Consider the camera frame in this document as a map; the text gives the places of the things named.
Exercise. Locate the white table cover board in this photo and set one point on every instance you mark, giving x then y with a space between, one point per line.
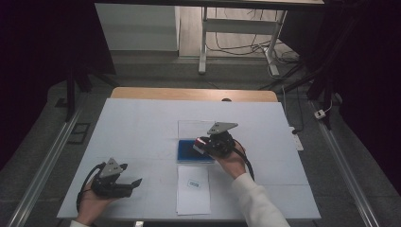
142 126

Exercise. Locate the aluminium floor rail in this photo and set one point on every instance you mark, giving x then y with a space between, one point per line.
343 170
47 164

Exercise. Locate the person's left hand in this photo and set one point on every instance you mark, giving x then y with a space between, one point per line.
91 206

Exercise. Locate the person's right hand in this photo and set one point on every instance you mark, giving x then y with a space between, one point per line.
235 165

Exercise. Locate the black tripod stand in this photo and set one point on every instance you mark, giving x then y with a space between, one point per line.
327 94

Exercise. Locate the blue ink pad box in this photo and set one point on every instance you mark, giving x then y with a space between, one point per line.
186 152

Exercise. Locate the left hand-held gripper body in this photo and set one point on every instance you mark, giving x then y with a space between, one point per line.
110 187

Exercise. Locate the small white adapter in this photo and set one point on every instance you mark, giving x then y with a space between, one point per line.
319 114

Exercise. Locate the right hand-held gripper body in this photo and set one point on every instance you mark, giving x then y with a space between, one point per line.
220 143

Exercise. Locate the dark curtain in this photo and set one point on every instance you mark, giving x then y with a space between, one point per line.
372 78
31 63

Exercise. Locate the white paper sheet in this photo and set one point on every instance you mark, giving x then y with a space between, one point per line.
193 198

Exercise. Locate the white desk frame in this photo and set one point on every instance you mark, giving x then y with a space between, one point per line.
239 26

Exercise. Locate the white partition panel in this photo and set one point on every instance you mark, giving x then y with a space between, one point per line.
135 28

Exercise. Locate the red and white stamp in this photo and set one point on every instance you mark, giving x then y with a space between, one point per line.
199 145

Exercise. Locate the black metal stand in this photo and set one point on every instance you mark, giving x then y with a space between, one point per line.
70 101

